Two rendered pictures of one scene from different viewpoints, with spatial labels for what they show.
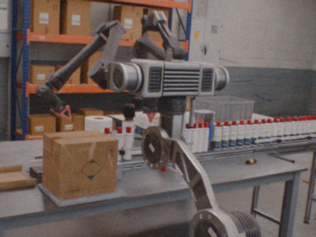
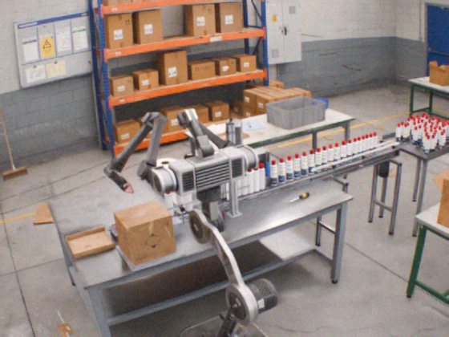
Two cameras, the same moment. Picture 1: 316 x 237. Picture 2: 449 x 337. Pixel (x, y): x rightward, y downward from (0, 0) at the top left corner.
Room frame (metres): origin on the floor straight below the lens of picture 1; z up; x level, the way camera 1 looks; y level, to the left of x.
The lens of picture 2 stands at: (-0.34, -0.37, 2.45)
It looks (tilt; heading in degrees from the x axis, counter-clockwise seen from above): 23 degrees down; 6
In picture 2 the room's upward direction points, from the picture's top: 3 degrees counter-clockwise
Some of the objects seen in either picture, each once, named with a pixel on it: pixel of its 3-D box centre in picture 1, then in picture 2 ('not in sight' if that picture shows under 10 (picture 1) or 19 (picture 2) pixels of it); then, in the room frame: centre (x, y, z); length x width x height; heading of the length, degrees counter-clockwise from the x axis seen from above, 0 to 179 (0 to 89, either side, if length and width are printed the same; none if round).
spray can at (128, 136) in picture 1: (127, 143); (188, 196); (2.59, 0.18, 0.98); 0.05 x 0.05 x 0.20
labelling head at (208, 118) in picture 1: (202, 129); (260, 167); (3.04, -0.32, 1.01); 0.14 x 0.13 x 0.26; 124
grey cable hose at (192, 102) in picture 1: (192, 112); not in sight; (2.73, -0.21, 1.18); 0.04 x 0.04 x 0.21
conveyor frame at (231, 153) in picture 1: (158, 159); (218, 205); (2.72, -0.02, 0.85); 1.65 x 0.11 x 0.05; 124
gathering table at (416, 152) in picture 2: not in sight; (420, 178); (3.96, -2.03, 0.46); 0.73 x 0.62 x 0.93; 124
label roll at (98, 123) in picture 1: (98, 127); (166, 171); (3.12, 0.44, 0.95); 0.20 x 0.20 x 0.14
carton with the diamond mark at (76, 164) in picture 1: (79, 162); (144, 232); (2.10, 0.38, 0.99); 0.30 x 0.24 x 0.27; 125
